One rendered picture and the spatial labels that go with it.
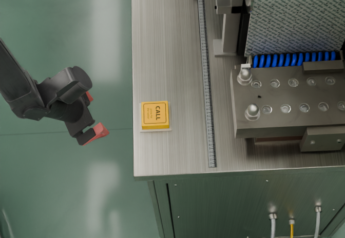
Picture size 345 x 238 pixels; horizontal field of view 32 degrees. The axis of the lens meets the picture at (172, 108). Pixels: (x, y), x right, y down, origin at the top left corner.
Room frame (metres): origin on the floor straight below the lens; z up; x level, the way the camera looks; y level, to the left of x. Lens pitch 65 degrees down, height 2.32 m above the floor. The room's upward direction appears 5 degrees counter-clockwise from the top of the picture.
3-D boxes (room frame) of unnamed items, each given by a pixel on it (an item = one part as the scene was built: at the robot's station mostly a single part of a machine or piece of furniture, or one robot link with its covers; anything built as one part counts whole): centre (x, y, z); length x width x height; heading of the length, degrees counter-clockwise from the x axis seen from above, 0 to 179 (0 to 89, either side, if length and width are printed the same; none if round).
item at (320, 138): (0.52, -0.36, 0.97); 0.10 x 0.03 x 0.11; 88
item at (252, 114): (0.57, -0.19, 1.05); 0.04 x 0.04 x 0.04
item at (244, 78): (0.67, -0.18, 1.05); 0.04 x 0.04 x 0.04
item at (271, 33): (0.73, -0.31, 1.11); 0.23 x 0.01 x 0.18; 88
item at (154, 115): (0.65, 0.05, 0.91); 0.07 x 0.07 x 0.02; 88
